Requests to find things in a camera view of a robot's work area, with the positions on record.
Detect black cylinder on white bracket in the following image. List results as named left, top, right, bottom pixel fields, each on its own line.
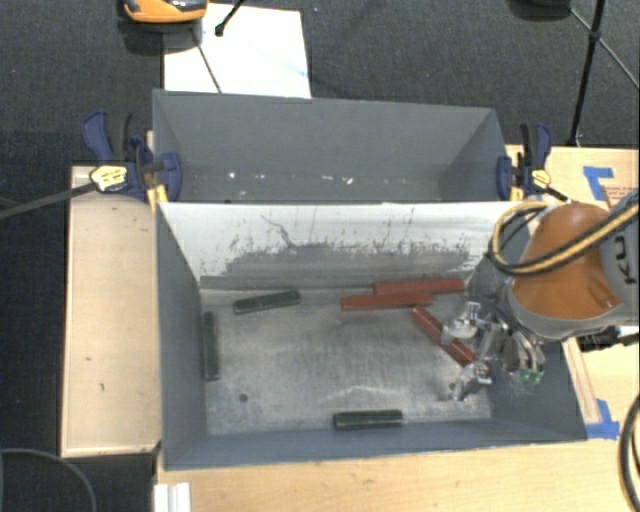
left=574, top=324, right=640, bottom=353

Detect dark green flat block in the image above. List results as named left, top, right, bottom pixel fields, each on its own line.
left=332, top=409, right=405, bottom=432
left=200, top=310, right=222, bottom=383
left=231, top=290, right=303, bottom=316

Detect grey metal bin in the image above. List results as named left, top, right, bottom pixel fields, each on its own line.
left=151, top=88, right=589, bottom=472

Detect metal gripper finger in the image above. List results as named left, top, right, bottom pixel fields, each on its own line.
left=439, top=301, right=494, bottom=347
left=449, top=362, right=494, bottom=402

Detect pale wood flat board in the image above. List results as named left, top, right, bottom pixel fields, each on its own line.
left=59, top=164, right=164, bottom=459

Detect red-brown flat block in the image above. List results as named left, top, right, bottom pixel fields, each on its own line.
left=373, top=278, right=467, bottom=297
left=410, top=305, right=479, bottom=369
left=340, top=292, right=434, bottom=313

